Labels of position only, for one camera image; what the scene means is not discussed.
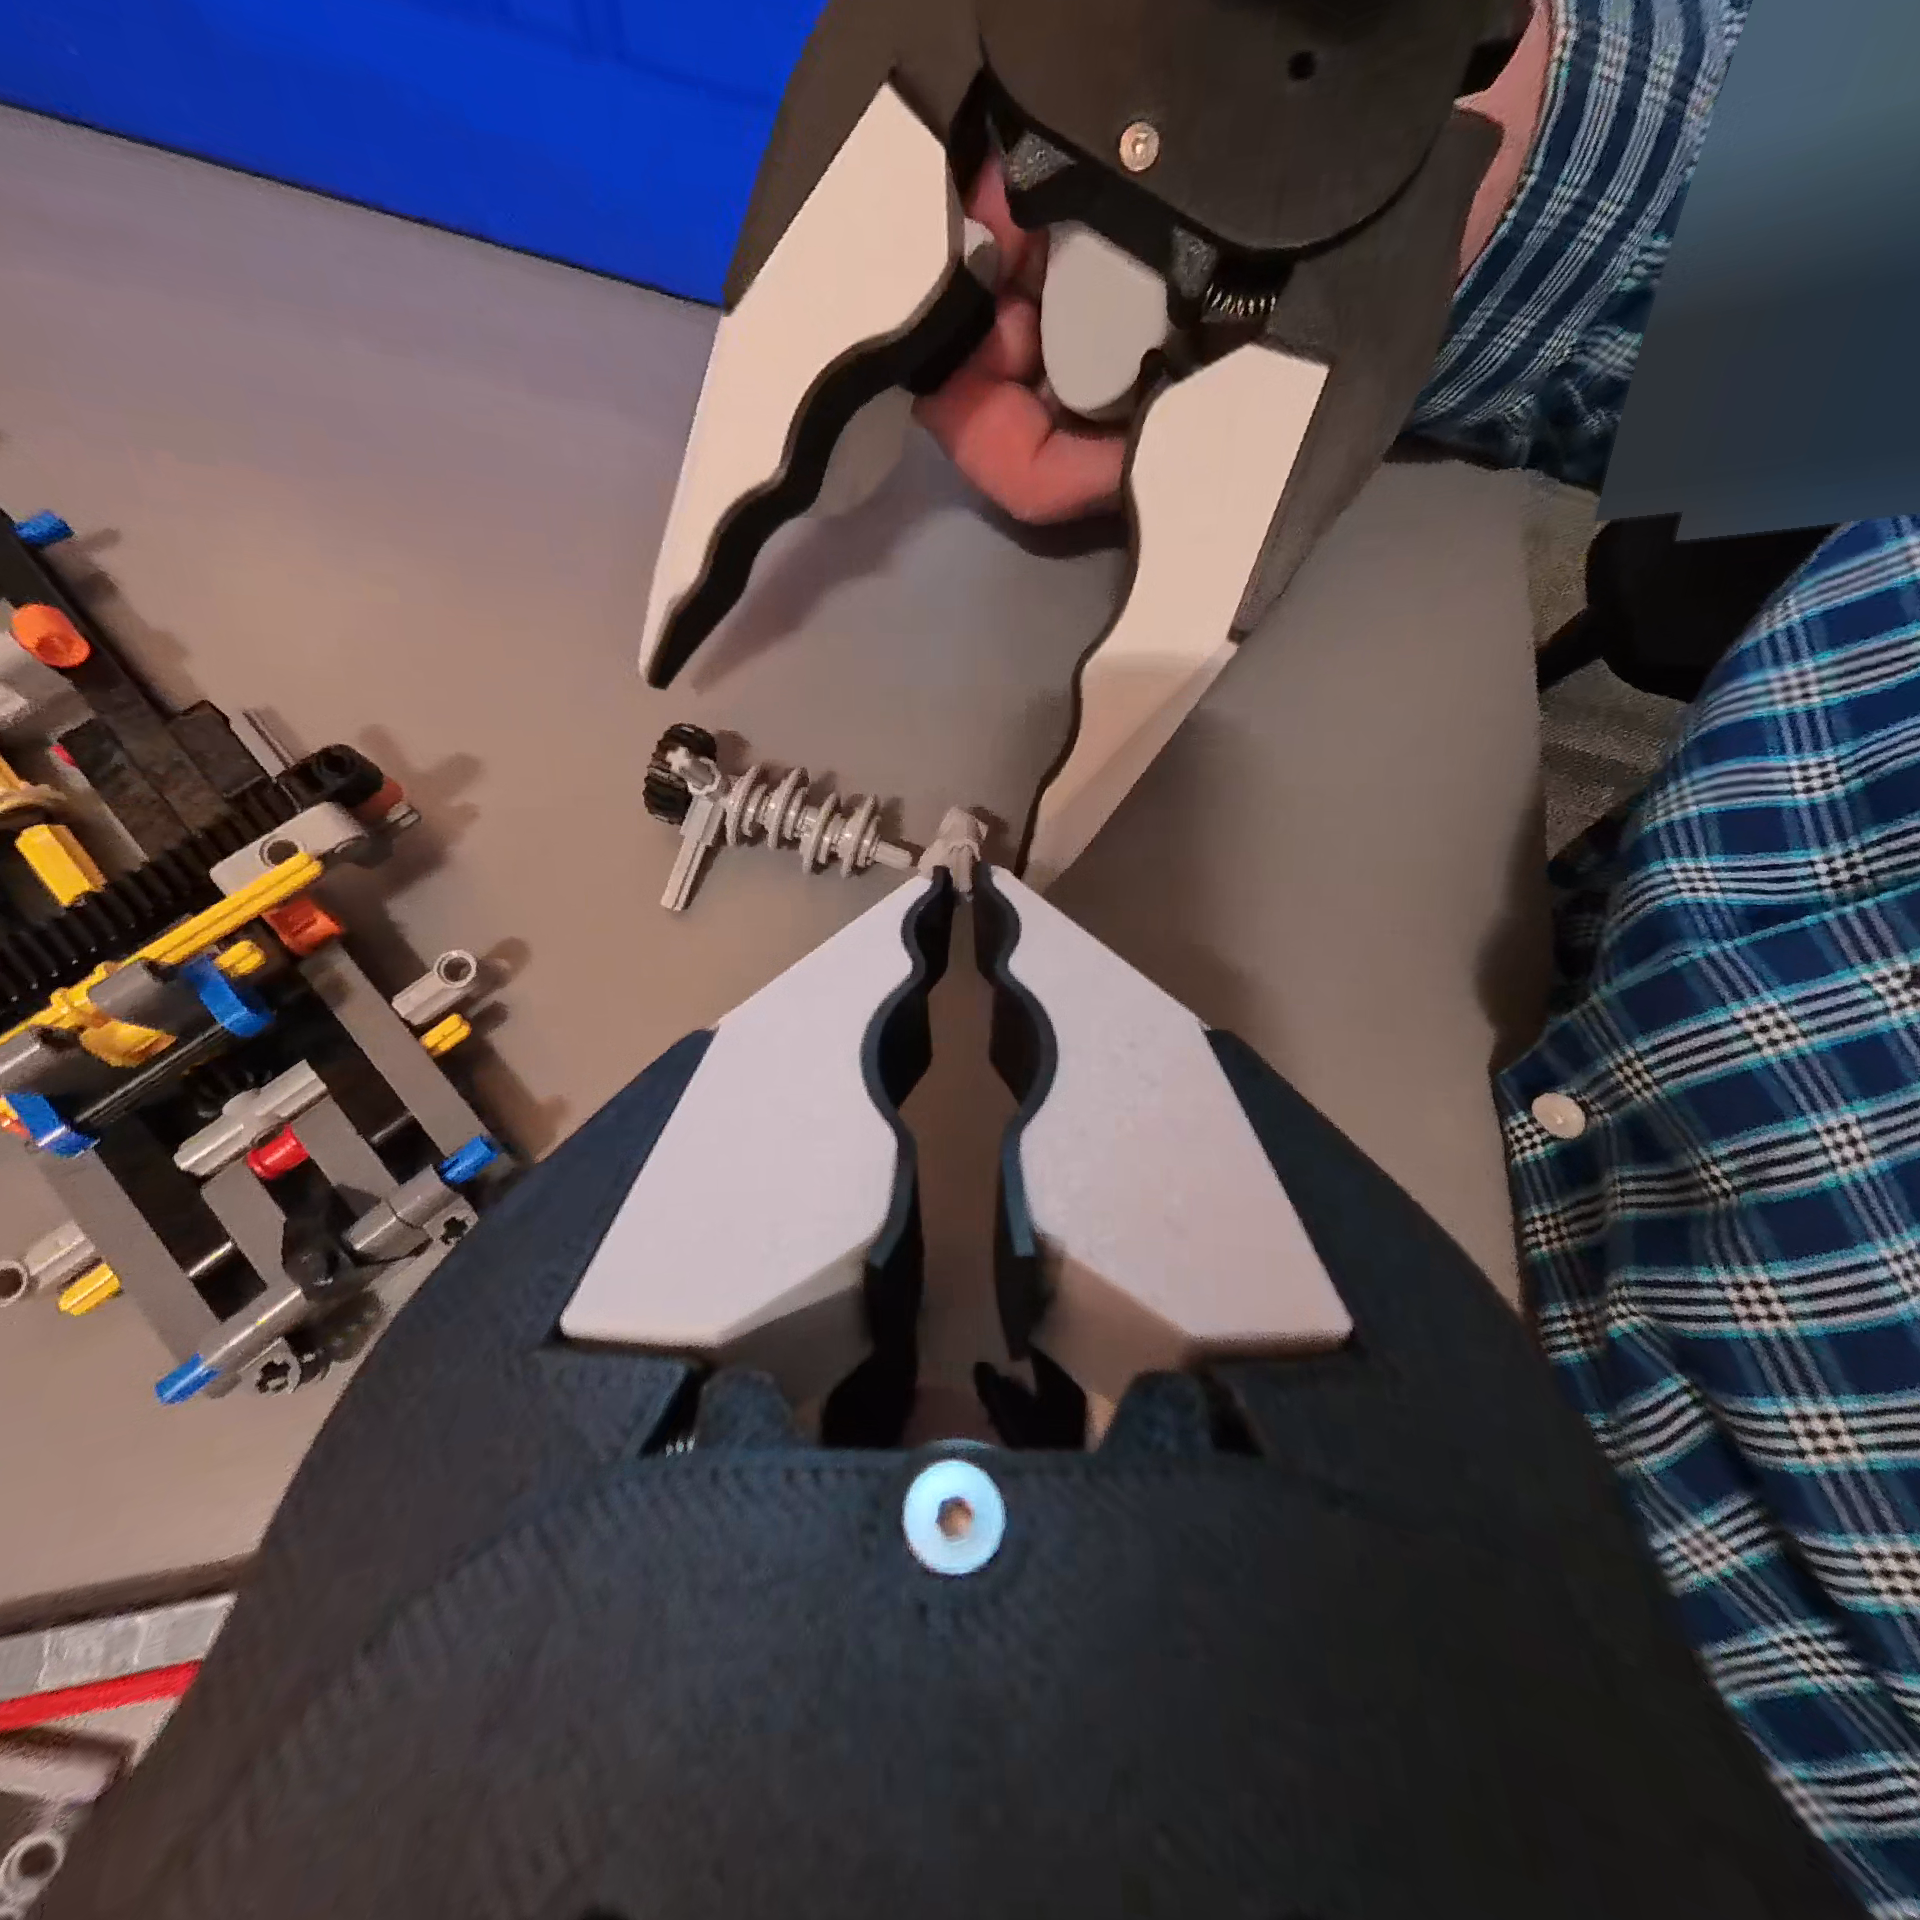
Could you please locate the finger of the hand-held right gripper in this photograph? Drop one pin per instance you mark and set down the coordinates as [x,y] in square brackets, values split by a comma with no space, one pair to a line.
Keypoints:
[1215,511]
[810,301]

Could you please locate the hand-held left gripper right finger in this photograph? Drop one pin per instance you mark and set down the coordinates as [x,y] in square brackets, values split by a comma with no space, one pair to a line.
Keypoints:
[1184,1200]

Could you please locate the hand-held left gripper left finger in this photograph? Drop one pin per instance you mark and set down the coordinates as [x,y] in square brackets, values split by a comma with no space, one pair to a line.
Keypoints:
[720,1200]

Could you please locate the grey lego axle assembly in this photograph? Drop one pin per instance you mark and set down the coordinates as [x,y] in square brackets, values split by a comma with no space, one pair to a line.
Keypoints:
[797,818]

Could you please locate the person's right forearm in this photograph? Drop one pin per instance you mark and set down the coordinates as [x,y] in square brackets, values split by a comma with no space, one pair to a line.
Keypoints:
[1576,270]

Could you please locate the lego chassis assembly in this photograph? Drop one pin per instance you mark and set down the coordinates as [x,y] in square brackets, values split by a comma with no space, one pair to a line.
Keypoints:
[150,901]

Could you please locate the person's right hand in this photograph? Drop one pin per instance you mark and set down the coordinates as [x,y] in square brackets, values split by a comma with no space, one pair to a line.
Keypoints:
[1020,450]

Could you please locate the black chair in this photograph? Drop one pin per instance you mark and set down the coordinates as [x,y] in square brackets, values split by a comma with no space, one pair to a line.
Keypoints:
[1652,600]

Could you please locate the blue panel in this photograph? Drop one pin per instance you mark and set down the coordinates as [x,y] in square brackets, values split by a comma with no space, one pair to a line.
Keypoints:
[376,105]

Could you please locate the person's blue plaid shirt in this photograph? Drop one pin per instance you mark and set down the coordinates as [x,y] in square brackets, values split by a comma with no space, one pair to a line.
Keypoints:
[1724,1200]

